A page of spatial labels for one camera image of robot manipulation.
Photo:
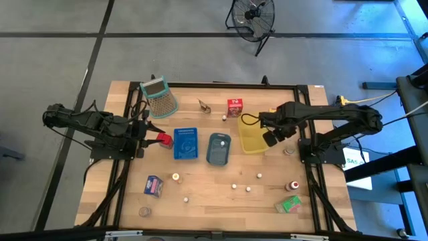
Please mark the orange yellow-capped squeeze bottle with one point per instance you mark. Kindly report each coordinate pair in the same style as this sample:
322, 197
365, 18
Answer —
176, 176

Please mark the black caster wheel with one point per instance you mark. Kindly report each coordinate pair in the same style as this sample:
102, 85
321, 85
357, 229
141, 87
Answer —
403, 232

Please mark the blue plastic basket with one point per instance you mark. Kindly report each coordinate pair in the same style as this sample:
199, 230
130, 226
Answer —
185, 144

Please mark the black floor fan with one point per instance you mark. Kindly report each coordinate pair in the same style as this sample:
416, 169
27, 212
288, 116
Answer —
249, 15

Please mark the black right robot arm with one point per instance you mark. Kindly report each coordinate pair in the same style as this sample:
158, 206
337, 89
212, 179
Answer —
334, 112

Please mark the white printed sign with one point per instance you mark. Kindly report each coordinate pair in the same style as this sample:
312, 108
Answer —
364, 183

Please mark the blue metal bar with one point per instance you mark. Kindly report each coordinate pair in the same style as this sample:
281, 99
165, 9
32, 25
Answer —
379, 85

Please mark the red spice jar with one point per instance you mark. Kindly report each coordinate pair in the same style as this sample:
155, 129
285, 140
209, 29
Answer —
164, 140

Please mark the brown glass spice jar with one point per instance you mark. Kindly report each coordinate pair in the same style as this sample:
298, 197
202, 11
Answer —
289, 151

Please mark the black rig beam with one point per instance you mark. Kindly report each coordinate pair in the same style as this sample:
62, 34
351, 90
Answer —
67, 234

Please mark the green packaged sponge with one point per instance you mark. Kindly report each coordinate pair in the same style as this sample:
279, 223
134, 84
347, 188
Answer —
290, 204

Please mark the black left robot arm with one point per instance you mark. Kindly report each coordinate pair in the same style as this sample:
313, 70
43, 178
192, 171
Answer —
100, 125

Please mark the dark grey side table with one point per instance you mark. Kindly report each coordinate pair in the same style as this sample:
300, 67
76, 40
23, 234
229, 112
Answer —
413, 110

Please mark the small clear glass jar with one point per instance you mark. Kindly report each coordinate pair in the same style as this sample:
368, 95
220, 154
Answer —
144, 211

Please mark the grey-teal plastic basket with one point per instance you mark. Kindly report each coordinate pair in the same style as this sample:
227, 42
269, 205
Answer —
217, 155

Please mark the blue Frosted Flakes box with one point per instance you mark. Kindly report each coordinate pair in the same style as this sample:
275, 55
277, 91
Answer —
153, 186

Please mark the red bottle with white cap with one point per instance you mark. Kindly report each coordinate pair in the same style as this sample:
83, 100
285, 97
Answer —
293, 185

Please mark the teal-framed metal box grater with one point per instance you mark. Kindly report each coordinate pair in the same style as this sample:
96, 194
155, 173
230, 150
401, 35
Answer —
162, 102

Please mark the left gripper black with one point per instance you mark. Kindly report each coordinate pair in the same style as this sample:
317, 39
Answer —
139, 134

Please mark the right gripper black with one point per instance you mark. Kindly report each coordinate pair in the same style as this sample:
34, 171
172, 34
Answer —
281, 129

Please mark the black aluminium table frame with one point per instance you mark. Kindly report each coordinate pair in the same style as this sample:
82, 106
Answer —
214, 85

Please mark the brown paper packet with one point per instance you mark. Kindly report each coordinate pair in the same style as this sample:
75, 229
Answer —
204, 107

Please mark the yellow plastic basket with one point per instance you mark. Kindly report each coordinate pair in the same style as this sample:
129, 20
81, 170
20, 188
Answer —
250, 137

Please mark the red Froot Loops box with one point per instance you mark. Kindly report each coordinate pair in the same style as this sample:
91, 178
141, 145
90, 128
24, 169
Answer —
234, 107

